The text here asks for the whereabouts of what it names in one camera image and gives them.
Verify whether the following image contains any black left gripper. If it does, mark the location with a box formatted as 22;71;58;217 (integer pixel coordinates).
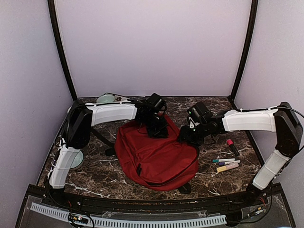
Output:
142;114;169;138

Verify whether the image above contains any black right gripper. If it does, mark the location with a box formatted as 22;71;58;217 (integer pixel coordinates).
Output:
177;122;209;147

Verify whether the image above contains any teal cap marker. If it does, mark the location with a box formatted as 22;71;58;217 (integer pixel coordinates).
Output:
212;158;235;163

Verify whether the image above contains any pink black highlighter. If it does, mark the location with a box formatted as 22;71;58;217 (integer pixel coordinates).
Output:
227;139;240;157

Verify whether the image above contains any red student backpack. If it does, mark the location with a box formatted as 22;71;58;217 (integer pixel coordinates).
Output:
105;115;200;191

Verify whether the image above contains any purple cap marker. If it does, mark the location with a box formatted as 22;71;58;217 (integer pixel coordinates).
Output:
218;160;240;166

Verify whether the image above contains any yellow pink pastel highlighter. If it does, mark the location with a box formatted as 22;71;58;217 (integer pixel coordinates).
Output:
217;163;239;172

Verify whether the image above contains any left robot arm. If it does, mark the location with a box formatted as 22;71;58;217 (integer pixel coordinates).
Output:
47;93;168;207

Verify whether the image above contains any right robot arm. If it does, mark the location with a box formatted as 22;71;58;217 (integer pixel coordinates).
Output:
178;102;304;206

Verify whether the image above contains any square floral ceramic plate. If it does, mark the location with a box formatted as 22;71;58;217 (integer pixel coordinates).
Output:
114;95;130;102

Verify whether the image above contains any teal bowl on plate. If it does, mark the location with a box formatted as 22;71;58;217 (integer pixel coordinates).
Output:
96;94;115;104

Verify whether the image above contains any teal ceramic bowl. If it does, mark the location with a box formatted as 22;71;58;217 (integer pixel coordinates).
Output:
70;151;84;170

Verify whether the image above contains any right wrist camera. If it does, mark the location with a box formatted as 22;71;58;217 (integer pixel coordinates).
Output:
188;117;200;129

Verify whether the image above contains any black front rail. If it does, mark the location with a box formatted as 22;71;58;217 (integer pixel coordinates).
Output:
19;183;287;216

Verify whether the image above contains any white slotted cable duct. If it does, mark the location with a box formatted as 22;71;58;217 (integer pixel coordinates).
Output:
30;202;226;228

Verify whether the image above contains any right black frame post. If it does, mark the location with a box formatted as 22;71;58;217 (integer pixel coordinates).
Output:
229;0;259;103

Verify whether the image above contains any black frame post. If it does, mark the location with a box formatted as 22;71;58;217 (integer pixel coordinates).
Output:
47;0;78;101
229;0;259;103

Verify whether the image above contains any left black frame post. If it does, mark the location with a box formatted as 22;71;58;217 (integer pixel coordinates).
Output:
47;0;78;101

